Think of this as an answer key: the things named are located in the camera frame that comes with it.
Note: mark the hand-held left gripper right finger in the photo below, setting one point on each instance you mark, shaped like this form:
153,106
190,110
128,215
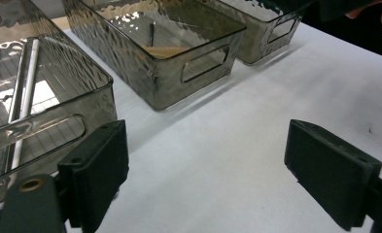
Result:
331,174

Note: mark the clear grey plastic bin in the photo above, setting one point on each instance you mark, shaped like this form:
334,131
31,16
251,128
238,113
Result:
130,64
256,42
81,97

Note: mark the metal chopstick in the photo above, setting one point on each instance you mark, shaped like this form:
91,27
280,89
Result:
13,106

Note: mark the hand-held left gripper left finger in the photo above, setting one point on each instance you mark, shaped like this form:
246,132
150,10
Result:
94,174

